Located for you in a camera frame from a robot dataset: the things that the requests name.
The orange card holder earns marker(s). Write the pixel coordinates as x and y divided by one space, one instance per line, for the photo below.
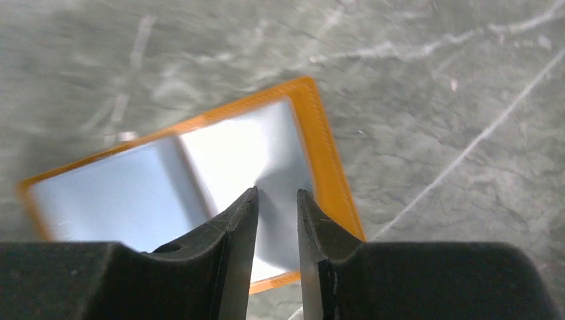
151 190

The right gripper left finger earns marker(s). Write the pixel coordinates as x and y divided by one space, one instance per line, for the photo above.
204 274

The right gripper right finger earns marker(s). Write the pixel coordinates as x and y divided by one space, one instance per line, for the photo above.
343 277

